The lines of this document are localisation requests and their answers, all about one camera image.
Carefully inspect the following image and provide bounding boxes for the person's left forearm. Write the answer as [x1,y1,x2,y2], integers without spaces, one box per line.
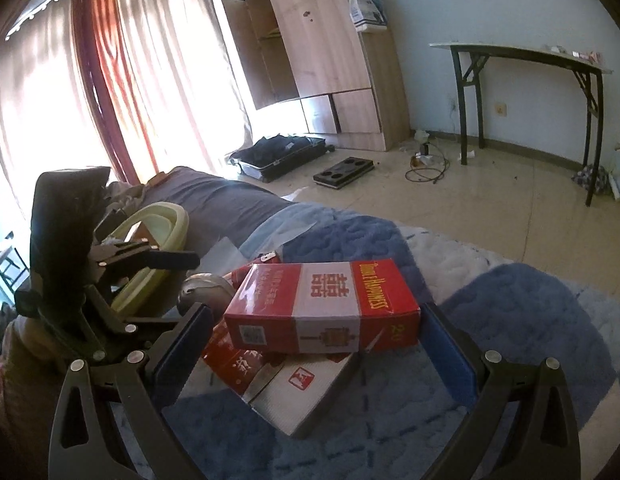
[0,310,66,480]

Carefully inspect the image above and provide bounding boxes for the flat red white box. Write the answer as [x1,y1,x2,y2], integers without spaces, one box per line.
[200,322,363,437]

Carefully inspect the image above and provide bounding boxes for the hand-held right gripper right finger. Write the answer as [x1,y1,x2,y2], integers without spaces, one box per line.
[419,301,582,480]

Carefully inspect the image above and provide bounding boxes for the small red box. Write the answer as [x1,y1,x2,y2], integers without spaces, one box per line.
[230,252,282,288]

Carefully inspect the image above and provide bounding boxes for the red white carton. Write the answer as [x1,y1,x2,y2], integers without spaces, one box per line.
[223,258,422,354]

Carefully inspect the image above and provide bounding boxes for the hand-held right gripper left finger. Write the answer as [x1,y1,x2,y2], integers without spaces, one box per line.
[49,302,214,480]

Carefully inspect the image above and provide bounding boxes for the black metal frame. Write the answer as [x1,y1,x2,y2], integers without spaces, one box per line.
[0,230,31,291]

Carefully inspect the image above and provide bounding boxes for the patterned cloth pile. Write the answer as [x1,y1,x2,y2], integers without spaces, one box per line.
[572,162,611,193]

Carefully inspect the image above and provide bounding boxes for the white printed bag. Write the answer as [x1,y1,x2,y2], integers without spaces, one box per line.
[349,0,388,33]

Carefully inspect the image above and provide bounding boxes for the orange curtain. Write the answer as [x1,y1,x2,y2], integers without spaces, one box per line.
[80,0,146,183]

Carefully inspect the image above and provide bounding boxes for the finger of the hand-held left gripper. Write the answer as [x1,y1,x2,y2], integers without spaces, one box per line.
[90,241,201,287]
[85,285,181,366]

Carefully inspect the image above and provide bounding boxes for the black cable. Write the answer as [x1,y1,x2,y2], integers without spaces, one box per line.
[404,145,451,183]

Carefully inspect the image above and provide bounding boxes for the grey bedsheet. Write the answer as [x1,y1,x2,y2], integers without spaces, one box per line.
[140,166,291,261]

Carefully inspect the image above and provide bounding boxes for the dark clothes pile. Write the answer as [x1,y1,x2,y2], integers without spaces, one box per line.
[102,182,151,211]

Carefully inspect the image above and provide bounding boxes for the black leg folding table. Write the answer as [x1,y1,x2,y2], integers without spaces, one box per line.
[429,41,616,207]

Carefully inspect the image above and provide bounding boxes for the black foam tray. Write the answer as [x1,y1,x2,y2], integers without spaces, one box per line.
[312,156,375,191]

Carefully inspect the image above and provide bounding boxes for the blue patterned blanket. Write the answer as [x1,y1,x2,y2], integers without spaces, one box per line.
[110,200,620,480]

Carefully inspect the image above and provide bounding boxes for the cream plastic basin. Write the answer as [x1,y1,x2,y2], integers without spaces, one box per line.
[102,201,191,313]

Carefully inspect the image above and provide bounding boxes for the silver round tin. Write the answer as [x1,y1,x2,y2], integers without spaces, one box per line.
[177,272,236,318]

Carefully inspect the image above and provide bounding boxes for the small items on table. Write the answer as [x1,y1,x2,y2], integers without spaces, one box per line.
[540,45,606,61]

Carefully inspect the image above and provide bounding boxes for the open dark suitcase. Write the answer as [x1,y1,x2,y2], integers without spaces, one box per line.
[229,132,331,183]

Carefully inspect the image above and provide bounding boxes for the wooden wardrobe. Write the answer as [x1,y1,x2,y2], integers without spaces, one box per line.
[220,0,413,152]

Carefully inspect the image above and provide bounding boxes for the beige curtain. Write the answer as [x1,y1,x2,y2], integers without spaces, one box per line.
[115,0,253,181]
[0,0,116,241]

